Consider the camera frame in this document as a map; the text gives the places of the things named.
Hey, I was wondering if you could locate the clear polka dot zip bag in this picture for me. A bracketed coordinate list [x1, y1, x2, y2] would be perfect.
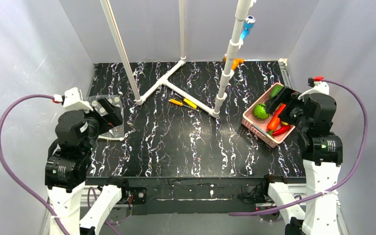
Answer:
[87, 94, 124, 141]

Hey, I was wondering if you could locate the orange toy carrot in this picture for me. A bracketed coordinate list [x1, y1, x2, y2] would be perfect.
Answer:
[267, 104, 286, 131]

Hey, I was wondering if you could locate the green toy watermelon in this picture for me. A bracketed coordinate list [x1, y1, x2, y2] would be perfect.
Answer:
[253, 103, 270, 120]

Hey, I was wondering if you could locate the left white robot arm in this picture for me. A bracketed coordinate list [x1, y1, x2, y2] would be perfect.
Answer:
[45, 95, 128, 235]

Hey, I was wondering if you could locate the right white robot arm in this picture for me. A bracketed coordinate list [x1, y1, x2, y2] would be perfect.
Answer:
[264, 87, 343, 235]

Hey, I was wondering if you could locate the green toy bell pepper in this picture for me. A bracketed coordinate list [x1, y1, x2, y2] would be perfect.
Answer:
[270, 84, 283, 99]

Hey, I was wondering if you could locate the red toy chili pepper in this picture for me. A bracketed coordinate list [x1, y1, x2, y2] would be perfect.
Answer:
[272, 125, 291, 137]

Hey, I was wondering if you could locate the pink plastic basket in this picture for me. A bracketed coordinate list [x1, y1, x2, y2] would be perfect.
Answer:
[241, 82, 295, 148]

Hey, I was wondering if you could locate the orange object at back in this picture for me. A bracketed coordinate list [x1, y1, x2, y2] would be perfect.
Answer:
[223, 55, 244, 71]

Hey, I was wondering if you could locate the blue hanging bottle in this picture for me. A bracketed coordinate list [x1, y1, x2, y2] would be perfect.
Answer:
[240, 15, 256, 41]

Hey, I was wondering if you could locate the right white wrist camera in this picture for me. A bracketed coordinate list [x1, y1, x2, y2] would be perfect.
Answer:
[298, 76, 329, 101]

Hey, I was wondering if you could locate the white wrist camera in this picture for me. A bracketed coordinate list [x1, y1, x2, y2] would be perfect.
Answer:
[52, 87, 94, 112]
[298, 76, 329, 101]

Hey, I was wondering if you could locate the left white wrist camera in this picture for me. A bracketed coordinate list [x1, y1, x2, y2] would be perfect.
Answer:
[52, 87, 94, 112]

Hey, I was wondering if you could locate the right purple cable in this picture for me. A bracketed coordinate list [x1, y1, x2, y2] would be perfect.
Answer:
[228, 79, 368, 217]

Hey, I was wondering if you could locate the purple cable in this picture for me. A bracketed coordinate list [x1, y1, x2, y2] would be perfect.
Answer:
[228, 79, 368, 217]
[0, 94, 124, 235]

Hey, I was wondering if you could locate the orange handled screwdriver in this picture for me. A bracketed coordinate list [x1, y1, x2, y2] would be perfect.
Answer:
[169, 99, 198, 111]

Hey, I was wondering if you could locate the yellow handled screwdriver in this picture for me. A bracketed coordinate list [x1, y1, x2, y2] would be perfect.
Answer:
[174, 93, 198, 109]

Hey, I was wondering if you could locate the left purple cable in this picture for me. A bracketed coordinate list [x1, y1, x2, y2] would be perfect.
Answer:
[0, 94, 124, 235]

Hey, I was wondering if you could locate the white pvc pipe frame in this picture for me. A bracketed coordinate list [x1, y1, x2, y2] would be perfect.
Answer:
[100, 0, 256, 118]

